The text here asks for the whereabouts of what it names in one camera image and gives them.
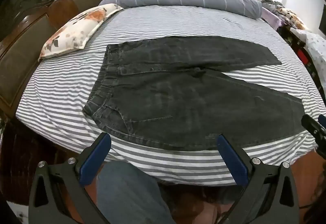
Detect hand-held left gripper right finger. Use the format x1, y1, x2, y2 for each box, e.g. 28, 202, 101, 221
216, 134, 300, 224

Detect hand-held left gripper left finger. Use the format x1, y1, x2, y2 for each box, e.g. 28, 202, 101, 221
29, 132, 112, 224

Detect dark grey denim pants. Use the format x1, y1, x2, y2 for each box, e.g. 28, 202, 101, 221
82, 35, 310, 152

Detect person's blue jeans leg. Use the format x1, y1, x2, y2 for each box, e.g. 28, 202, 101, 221
96, 161, 177, 224

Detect pile of mixed clothes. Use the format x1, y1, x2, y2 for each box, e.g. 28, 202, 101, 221
260, 0, 312, 31

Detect floral print pillow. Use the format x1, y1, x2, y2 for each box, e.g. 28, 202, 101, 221
38, 3, 123, 61

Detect grey white striped bed sheet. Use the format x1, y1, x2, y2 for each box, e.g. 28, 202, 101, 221
16, 5, 323, 186

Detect dark wooden bed frame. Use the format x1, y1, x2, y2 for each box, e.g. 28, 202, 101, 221
0, 0, 110, 201

